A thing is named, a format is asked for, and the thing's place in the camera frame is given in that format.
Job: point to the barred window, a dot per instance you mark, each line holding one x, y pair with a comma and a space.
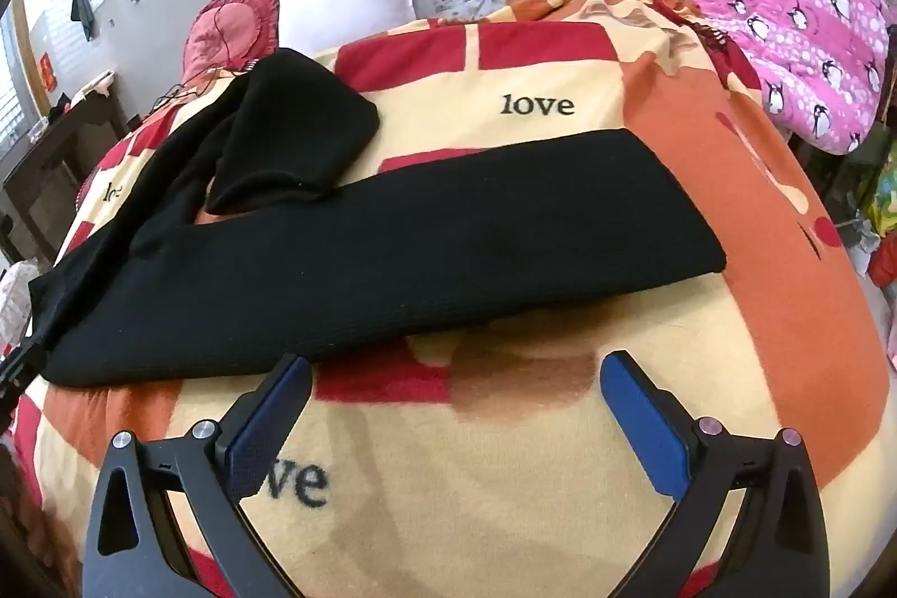
10, 93

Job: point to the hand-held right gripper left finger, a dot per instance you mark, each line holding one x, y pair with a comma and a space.
270, 430

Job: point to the red wall sign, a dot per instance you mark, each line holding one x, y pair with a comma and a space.
46, 71

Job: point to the dark hanging cloth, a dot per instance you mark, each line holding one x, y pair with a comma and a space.
80, 6

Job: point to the black pants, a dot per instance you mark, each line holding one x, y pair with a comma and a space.
420, 262

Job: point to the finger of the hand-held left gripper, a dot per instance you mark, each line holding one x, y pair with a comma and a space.
14, 370

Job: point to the pale pink cloth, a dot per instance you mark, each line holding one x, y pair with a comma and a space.
94, 83

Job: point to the red round cushion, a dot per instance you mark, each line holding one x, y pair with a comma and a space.
235, 27

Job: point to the orange yellow red printed blanket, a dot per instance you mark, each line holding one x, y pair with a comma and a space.
490, 430

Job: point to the dark wooden desk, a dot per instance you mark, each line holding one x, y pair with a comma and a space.
49, 163

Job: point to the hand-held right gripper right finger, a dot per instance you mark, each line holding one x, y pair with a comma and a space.
645, 423

